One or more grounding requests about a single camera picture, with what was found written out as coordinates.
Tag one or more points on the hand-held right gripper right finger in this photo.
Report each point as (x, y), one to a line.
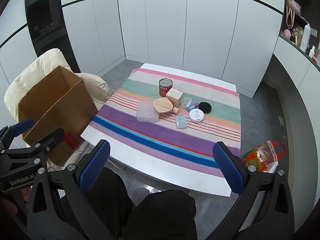
(228, 170)

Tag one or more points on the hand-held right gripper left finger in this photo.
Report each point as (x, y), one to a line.
(95, 166)

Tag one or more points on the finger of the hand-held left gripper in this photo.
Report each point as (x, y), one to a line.
(22, 127)
(50, 138)

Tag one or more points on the brown cardboard box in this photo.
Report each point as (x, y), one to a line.
(62, 110)

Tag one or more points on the white round compact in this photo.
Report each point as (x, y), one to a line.
(196, 115)

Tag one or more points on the black round puff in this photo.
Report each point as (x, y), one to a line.
(205, 107)

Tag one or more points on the small clear blue case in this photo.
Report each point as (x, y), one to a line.
(180, 121)

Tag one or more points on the blue tube with purple cap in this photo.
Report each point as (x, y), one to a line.
(191, 107)

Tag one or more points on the clear square plastic container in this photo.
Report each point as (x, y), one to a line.
(146, 112)

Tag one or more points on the clear bottle with pink cap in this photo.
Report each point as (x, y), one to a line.
(175, 110)

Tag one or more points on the peach heart-shaped compact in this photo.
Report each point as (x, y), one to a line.
(161, 106)

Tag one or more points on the beige square carton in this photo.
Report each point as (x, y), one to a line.
(175, 96)

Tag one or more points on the red tin can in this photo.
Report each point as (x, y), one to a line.
(163, 90)

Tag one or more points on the person's left hand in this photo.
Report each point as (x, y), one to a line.
(26, 194)

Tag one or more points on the cream padded chair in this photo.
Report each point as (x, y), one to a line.
(37, 67)

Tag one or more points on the striped colourful cloth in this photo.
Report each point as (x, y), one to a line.
(150, 135)

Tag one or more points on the floor socket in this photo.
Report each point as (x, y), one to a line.
(281, 121)

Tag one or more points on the person's black pants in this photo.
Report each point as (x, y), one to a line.
(160, 212)

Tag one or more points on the small white bottle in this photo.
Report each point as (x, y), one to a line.
(312, 51)

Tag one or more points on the small pink plush toy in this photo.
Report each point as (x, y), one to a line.
(287, 33)

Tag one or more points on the brown paw print box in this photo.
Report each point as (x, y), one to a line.
(297, 35)

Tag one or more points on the tall white bottle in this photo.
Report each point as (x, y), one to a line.
(305, 38)

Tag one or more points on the pink plush bag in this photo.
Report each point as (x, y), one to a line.
(291, 7)

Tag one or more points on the black glossy wall panel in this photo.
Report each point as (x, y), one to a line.
(45, 17)

